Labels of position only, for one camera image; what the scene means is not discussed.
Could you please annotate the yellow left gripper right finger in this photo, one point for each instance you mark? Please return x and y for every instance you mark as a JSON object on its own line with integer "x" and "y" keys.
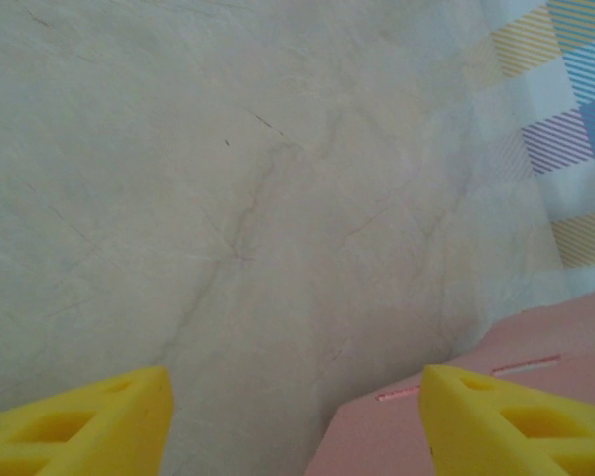
{"x": 501, "y": 436}

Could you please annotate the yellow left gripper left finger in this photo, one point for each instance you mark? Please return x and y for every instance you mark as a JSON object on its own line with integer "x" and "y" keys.
{"x": 89, "y": 426}

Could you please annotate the pink paper box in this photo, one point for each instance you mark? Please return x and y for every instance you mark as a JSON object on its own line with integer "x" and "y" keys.
{"x": 377, "y": 436}

